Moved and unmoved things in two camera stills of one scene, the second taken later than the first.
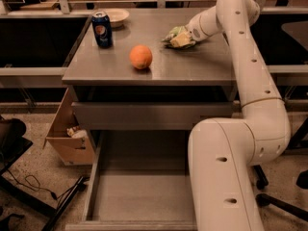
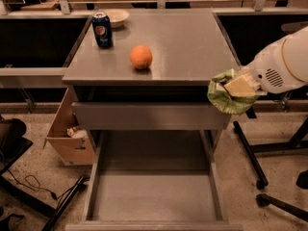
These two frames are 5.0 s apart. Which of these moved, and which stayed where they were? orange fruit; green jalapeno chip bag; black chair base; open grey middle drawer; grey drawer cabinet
Moved: green jalapeno chip bag
Stayed: open grey middle drawer; grey drawer cabinet; orange fruit; black chair base
